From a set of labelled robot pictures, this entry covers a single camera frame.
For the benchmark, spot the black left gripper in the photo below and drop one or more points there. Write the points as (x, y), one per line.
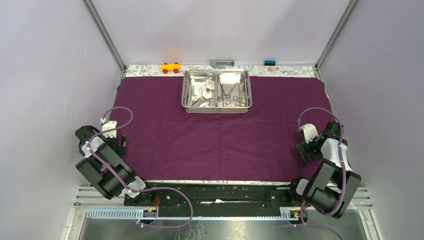
(120, 149)

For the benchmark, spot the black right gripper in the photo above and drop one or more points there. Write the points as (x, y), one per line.
(303, 149)

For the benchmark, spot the purple cloth wrap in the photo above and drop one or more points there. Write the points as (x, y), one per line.
(218, 132)

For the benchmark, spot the perforated steel instrument tray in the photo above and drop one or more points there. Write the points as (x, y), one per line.
(210, 106)

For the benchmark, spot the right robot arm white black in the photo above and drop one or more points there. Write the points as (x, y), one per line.
(334, 183)

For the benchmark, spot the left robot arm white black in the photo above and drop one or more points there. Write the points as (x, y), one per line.
(103, 165)

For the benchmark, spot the steel surgical forceps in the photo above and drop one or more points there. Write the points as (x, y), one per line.
(225, 98)

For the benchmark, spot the blue plastic block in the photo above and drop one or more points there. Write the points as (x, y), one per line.
(269, 63)

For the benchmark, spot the orange toy car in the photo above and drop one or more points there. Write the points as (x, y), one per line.
(171, 68)

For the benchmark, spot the white sterile packets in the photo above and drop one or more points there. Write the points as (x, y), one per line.
(202, 88)

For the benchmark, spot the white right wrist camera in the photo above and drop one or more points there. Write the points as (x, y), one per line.
(309, 132)

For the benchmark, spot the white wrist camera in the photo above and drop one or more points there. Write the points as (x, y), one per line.
(108, 128)
(309, 132)

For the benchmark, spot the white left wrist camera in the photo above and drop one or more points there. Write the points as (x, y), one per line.
(108, 128)

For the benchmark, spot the slotted grey cable duct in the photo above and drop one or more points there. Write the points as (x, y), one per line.
(160, 214)

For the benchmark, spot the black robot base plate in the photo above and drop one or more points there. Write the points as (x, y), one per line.
(215, 199)

